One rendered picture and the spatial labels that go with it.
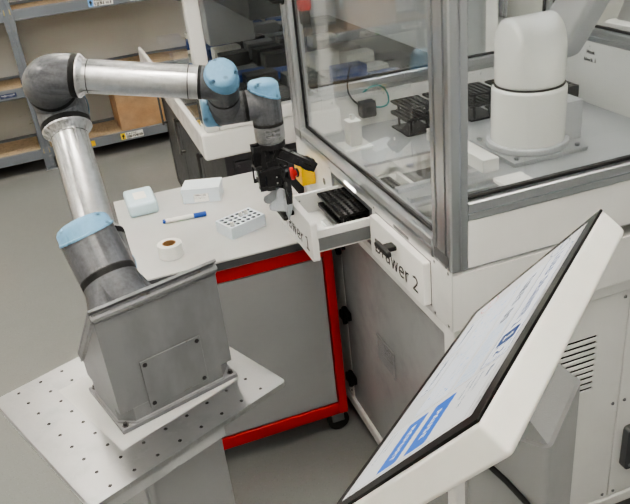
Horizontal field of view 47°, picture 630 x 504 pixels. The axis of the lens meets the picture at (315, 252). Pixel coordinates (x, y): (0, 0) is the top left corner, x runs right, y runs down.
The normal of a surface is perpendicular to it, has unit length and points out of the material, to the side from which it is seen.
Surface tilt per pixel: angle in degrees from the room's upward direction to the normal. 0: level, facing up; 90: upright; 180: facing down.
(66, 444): 0
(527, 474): 90
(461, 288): 90
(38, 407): 0
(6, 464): 0
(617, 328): 90
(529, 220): 90
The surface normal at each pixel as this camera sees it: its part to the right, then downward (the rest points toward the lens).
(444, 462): -0.52, 0.44
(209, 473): 0.69, 0.28
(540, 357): 0.47, -0.56
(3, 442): -0.10, -0.88
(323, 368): 0.33, 0.41
